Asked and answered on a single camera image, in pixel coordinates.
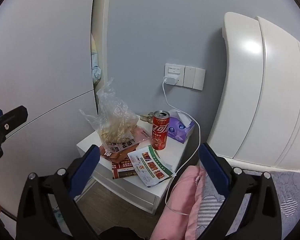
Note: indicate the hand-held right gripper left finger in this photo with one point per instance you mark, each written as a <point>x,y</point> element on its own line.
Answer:
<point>86,170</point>

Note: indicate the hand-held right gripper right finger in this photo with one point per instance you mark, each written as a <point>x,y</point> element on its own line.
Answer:
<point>213,170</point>

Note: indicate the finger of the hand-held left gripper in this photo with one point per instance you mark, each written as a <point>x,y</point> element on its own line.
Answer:
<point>12,117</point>

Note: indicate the brown carton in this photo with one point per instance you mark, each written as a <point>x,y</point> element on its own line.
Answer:
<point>122,171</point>

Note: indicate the clear plastic bag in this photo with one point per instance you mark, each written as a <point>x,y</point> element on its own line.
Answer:
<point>115,125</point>

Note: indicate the red soda can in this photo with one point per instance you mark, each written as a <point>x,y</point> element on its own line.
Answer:
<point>160,132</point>

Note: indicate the pink printed paper bag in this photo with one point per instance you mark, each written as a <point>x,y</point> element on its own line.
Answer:
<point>142,133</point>

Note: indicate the pink blanket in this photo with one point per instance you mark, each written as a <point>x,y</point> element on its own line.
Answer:
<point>175,205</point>

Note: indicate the purple tissue pack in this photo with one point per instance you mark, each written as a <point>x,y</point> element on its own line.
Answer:
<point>180,130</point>

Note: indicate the white nightstand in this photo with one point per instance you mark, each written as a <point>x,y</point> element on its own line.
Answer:
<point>140,192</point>

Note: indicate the green white leaflet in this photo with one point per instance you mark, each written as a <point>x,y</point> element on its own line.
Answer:
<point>150,167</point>

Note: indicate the white wardrobe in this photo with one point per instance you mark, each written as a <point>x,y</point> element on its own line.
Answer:
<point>40,55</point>

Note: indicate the bunch of keys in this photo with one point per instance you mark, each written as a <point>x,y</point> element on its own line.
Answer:
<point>147,118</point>

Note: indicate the grey heart pattern quilt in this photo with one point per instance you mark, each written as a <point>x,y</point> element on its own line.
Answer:
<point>290,200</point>

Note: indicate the white headboard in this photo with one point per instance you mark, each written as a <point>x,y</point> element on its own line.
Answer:
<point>265,92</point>

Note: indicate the folded light clothes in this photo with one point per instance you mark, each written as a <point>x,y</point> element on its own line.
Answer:
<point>95,72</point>

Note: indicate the white charger plug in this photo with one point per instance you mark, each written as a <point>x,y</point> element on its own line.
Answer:
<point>170,80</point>

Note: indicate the white wall switch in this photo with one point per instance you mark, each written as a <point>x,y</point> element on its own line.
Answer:
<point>194,78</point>

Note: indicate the white wall socket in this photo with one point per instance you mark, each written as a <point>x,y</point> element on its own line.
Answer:
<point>173,68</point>

